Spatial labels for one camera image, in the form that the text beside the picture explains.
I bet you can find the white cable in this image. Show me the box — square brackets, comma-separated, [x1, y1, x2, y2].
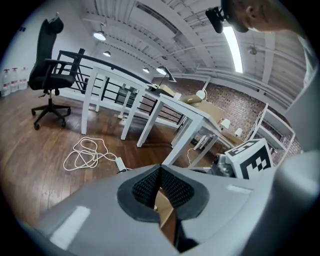
[62, 137, 118, 172]

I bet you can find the long fluorescent ceiling light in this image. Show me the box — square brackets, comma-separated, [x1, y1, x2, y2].
[222, 25, 244, 74]

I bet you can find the black head camera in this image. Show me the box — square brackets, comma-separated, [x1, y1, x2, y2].
[205, 6, 225, 34]

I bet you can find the brown cardboard box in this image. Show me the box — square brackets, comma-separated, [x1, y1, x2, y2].
[154, 187, 176, 229]

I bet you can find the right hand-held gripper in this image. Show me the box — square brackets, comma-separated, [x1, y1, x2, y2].
[212, 138, 274, 180]

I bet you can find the large clear water jug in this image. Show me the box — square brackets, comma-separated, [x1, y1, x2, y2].
[1, 67, 12, 97]
[10, 66, 21, 93]
[19, 66, 29, 90]

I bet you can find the black metal railing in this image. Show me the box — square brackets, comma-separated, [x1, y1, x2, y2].
[58, 49, 186, 126]

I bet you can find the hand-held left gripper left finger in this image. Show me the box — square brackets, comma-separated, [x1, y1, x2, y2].
[34, 164, 180, 256]

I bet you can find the white table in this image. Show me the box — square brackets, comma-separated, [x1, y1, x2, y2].
[81, 65, 151, 141]
[136, 93, 224, 166]

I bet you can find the small cardboard carton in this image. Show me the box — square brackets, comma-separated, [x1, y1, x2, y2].
[156, 84, 176, 98]

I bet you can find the black office chair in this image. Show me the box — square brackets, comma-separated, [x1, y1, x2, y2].
[28, 12, 87, 131]

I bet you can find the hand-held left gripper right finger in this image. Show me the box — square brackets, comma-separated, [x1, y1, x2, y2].
[159, 164, 276, 253]

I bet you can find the white power strip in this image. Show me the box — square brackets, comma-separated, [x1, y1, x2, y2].
[114, 156, 129, 173]

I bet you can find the white metal shelf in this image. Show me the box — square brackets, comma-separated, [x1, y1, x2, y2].
[246, 102, 297, 162]

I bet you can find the large flat cardboard carton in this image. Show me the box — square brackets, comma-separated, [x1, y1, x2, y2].
[198, 99, 226, 124]

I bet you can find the person's head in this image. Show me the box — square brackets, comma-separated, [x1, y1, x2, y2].
[220, 0, 302, 34]

